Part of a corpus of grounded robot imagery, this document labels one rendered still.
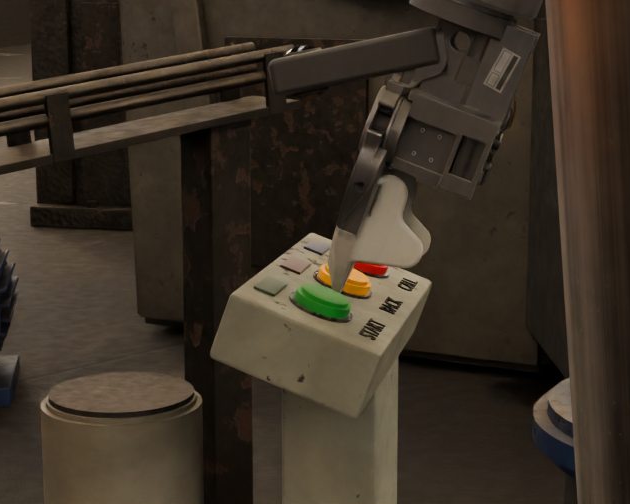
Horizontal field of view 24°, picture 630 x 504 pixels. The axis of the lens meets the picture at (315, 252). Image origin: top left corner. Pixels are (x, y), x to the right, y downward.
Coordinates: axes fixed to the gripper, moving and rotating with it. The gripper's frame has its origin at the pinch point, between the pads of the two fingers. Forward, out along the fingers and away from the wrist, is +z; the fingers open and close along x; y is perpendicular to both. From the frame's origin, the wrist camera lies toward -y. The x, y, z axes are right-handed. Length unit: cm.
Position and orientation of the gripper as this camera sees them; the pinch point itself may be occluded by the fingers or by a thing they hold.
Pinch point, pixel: (333, 269)
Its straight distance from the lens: 99.8
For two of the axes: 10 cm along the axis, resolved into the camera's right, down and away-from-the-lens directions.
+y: 9.2, 3.8, -1.4
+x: 2.2, -1.9, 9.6
